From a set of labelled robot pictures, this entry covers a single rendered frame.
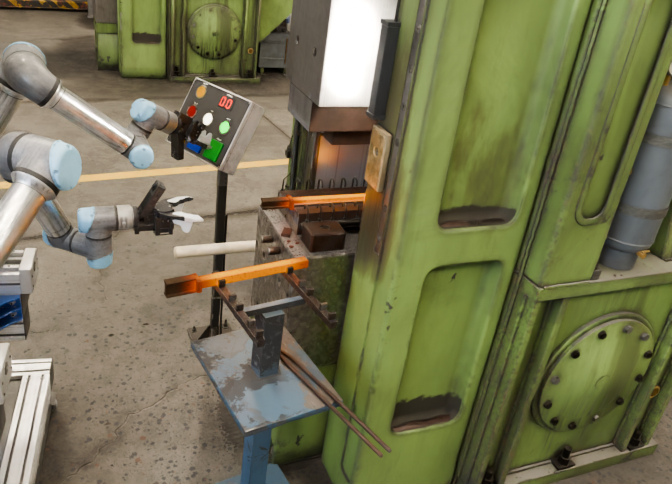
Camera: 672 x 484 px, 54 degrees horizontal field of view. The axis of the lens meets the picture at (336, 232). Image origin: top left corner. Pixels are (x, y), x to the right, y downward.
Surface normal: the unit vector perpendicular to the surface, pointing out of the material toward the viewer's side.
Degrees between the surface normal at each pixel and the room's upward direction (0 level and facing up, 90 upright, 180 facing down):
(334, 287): 90
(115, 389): 0
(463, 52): 89
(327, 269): 90
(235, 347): 0
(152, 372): 0
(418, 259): 90
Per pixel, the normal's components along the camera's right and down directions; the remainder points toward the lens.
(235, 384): 0.13, -0.87
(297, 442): 0.38, 0.47
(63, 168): 0.97, 0.15
